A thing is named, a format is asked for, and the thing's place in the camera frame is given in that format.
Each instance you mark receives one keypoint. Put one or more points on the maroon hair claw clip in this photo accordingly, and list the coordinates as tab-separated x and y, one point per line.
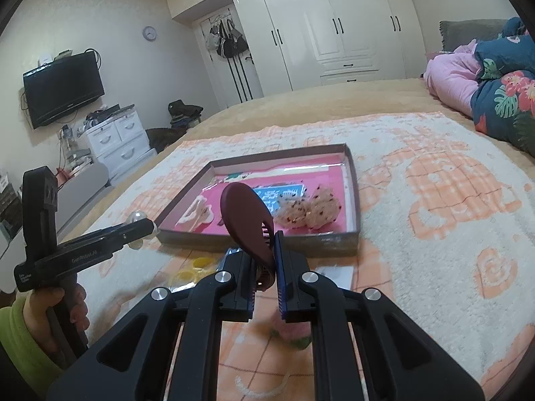
244	217

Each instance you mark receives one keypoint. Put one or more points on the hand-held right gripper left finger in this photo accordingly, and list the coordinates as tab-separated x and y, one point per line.
251	296

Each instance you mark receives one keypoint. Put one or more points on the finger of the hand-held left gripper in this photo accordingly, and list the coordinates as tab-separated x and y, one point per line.
104	229
133	232

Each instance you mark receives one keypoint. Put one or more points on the person's left forearm green sleeve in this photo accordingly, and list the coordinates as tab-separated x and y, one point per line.
25	355

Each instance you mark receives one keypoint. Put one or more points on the speckled translucent scrunchie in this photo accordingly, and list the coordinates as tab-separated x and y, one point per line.
324	209
292	213

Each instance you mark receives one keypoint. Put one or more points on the white earring card packet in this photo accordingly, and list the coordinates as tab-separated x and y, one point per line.
336	275

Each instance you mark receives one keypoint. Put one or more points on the blue accessory card packet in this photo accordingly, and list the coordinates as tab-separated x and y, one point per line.
276	194

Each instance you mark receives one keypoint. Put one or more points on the dark bag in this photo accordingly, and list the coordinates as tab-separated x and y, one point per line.
165	138

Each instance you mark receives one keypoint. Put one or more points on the white drawer chest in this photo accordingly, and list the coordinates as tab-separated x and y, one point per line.
121	142

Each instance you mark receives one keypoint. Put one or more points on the white door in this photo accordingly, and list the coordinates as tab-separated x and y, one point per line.
255	79

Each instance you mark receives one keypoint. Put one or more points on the clear plastic ball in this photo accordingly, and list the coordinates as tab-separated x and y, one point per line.
138	217

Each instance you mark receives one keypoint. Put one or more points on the grey headboard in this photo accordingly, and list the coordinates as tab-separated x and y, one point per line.
468	33

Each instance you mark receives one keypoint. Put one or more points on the black wall television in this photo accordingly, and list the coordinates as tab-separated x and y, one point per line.
62	87

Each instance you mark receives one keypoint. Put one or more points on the white glossy wardrobe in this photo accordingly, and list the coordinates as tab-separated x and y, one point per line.
334	21

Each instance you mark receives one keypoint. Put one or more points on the round wall clock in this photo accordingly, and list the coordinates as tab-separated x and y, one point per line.
150	33

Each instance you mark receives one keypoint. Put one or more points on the person's left hand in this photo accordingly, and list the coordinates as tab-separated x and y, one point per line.
37	321

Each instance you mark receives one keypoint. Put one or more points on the tan bed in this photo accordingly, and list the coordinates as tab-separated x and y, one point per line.
355	96

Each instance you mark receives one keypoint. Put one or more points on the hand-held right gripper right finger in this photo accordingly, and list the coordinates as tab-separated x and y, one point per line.
280	277

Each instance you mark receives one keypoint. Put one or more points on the shallow pink cardboard box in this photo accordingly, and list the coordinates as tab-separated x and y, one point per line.
317	175

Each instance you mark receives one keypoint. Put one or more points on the white hair claw clip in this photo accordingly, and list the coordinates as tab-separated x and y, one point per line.
196	213

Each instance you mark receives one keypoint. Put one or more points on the pink quilt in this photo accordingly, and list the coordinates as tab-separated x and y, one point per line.
451	79

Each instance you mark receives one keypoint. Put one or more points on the dark clothes pile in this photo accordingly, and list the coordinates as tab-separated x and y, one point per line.
186	112

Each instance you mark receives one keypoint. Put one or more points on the hanging bags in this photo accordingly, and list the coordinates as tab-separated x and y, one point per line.
228	39

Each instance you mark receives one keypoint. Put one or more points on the pink fluffy scrunchie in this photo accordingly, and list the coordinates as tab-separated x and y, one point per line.
292	334

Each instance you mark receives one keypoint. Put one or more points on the clutter on drawer chest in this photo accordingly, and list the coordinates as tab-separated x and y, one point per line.
106	112

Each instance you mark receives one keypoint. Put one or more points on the peach and white printed blanket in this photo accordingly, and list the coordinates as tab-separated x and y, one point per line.
439	200

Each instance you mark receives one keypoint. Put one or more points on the yellow hair accessories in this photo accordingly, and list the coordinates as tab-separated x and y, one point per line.
194	269

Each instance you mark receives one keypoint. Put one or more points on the dark floral quilt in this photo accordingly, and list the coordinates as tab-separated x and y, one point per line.
508	100

